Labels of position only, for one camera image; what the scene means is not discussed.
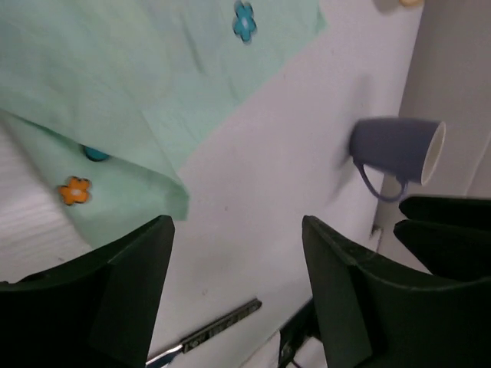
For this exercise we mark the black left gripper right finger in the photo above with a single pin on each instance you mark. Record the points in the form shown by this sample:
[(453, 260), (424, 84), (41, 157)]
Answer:
[(375, 312)]

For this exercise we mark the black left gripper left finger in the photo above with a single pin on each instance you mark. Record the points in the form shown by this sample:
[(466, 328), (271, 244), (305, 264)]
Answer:
[(97, 310)]

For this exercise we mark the green cartoon print cloth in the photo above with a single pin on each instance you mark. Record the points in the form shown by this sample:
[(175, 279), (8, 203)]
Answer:
[(109, 98)]

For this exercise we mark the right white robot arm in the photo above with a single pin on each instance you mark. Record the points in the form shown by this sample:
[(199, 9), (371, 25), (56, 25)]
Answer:
[(449, 235)]

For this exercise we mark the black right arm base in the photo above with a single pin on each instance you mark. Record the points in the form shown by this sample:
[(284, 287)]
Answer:
[(302, 326)]

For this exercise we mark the purple mug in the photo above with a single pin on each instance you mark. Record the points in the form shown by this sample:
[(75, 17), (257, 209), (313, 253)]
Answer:
[(408, 149)]

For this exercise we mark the round bird pattern plate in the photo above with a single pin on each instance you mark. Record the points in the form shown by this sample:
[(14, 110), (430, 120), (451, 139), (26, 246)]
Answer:
[(390, 5)]

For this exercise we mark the knife with patterned handle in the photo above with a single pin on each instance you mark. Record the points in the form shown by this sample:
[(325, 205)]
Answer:
[(203, 334)]

